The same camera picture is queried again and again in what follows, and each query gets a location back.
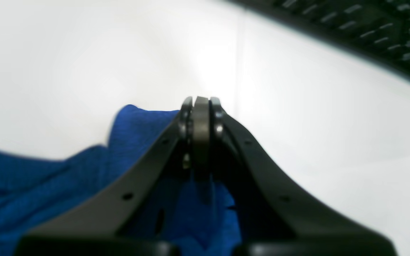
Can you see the black computer keyboard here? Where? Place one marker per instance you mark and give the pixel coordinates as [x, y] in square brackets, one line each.
[377, 30]

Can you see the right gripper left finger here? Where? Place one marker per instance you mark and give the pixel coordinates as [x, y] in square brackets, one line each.
[92, 229]

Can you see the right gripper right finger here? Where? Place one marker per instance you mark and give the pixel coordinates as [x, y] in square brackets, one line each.
[276, 216]

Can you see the dark blue t-shirt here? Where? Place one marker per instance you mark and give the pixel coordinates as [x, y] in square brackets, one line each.
[35, 190]

